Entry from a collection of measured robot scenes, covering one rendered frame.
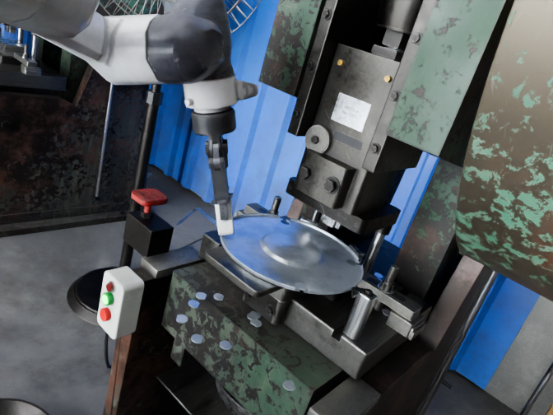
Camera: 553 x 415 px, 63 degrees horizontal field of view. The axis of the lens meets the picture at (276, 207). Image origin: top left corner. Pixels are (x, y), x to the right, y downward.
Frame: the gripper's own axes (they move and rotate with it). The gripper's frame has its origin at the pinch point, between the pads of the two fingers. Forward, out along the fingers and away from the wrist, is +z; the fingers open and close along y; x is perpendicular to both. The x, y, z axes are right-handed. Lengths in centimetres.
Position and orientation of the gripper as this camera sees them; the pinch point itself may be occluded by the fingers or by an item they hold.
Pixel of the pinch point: (224, 216)
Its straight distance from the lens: 86.2
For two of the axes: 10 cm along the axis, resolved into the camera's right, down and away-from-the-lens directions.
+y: 1.0, 4.0, -9.1
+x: 9.9, -0.9, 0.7
